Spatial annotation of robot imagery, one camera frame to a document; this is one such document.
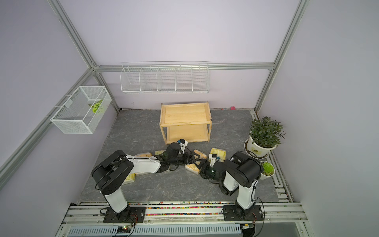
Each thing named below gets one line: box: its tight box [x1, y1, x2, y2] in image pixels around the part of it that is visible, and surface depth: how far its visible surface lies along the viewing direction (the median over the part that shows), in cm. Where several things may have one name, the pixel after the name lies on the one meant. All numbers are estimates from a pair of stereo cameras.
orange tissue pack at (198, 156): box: [184, 149, 208, 176], surface depth 87 cm
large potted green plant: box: [247, 116, 286, 158], surface depth 84 cm
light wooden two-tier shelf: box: [159, 100, 213, 146], surface depth 95 cm
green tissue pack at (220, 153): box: [209, 147, 227, 162], surface depth 93 cm
